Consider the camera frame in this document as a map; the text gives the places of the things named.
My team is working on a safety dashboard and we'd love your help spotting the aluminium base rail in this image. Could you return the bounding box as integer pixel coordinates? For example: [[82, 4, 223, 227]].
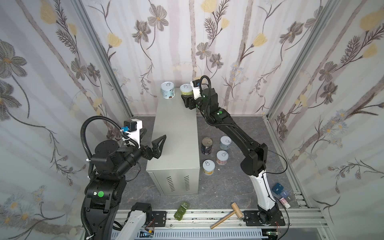
[[113, 209, 325, 232]]

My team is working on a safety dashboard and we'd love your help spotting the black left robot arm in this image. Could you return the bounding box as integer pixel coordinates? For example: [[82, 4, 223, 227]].
[[81, 135, 167, 240]]

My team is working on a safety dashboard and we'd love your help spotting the white slotted cable duct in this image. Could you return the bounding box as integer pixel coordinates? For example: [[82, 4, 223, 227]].
[[134, 229, 268, 240]]

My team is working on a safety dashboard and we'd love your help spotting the small purple box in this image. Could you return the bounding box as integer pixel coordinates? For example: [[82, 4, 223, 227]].
[[280, 190, 290, 198]]

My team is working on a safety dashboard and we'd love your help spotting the blue square box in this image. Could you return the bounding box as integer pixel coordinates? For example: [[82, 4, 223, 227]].
[[272, 183, 284, 195]]

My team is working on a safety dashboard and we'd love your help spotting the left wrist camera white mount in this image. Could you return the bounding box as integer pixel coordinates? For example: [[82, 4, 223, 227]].
[[121, 119, 143, 149]]

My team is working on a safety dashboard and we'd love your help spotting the black corrugated cable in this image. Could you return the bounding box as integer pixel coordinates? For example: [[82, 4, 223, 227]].
[[199, 75, 213, 94], [80, 115, 127, 163]]

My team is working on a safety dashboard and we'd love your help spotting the blue brown label can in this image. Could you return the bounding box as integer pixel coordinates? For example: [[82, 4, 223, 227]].
[[161, 82, 175, 99]]

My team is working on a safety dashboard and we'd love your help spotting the black right corrugated cable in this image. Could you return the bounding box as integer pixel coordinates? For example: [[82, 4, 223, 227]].
[[199, 75, 213, 94]]

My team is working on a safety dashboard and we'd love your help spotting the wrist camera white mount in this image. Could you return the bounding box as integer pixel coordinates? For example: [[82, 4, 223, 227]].
[[121, 119, 143, 149], [191, 79, 201, 100]]

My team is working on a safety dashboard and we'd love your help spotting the teal label can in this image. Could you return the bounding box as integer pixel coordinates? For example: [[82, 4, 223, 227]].
[[220, 136, 232, 151]]

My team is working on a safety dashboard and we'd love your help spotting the yellow label can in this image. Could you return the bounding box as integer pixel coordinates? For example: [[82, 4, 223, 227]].
[[202, 160, 216, 176]]

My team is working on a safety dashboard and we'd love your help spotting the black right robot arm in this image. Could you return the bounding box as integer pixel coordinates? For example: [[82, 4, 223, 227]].
[[181, 89, 281, 226]]

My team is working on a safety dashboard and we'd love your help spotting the grey metal cabinet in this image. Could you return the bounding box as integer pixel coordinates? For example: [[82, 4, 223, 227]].
[[146, 89, 200, 196]]

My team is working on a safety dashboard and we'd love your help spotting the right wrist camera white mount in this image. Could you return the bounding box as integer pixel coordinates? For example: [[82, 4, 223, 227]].
[[191, 79, 201, 100]]

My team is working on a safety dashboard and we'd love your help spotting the pink label can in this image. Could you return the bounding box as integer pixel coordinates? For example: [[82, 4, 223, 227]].
[[216, 150, 229, 166]]

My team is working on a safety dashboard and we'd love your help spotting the dark blue can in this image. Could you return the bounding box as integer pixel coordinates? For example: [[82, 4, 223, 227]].
[[201, 137, 213, 155]]

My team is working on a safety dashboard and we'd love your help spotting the black left corrugated cable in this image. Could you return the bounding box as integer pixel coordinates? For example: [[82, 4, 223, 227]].
[[80, 115, 127, 163]]

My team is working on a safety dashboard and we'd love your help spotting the wooden mallet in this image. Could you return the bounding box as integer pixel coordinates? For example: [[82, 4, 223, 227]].
[[210, 203, 244, 230]]

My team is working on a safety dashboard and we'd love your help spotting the green label can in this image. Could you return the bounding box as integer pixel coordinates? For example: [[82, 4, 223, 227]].
[[180, 84, 193, 96]]

